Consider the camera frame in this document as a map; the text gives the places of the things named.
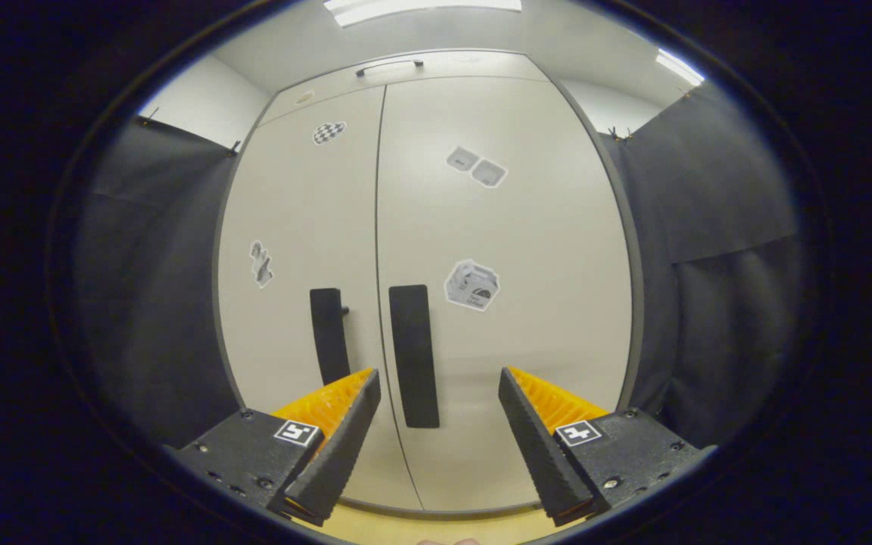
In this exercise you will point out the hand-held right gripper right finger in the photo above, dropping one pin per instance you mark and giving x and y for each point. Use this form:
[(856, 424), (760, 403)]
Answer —
[(538, 454)]

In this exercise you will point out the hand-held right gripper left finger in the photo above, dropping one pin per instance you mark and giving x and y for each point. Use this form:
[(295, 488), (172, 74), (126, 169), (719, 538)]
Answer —
[(341, 454)]

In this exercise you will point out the beige double-door shoe cabinet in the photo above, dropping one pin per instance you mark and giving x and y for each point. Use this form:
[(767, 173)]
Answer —
[(481, 363)]

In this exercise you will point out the beige cabinet door box sticker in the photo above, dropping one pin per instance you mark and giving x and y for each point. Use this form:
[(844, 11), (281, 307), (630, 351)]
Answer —
[(542, 227)]

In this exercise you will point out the beige cabinet door checkered sticker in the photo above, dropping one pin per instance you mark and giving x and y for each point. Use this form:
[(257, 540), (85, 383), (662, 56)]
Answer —
[(292, 212)]

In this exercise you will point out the beige cabinet drawer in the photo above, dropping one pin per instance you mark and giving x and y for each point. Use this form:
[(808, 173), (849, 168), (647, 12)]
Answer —
[(466, 68)]

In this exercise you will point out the black backdrop cloth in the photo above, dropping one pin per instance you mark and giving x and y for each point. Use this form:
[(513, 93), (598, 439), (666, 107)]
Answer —
[(731, 303)]

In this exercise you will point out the small ceiling light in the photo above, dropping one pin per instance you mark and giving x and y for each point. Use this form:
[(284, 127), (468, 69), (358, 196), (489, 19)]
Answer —
[(680, 66)]

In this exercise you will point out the long ceiling light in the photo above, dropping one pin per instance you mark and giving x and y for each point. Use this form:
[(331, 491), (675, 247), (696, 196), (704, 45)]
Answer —
[(421, 9)]

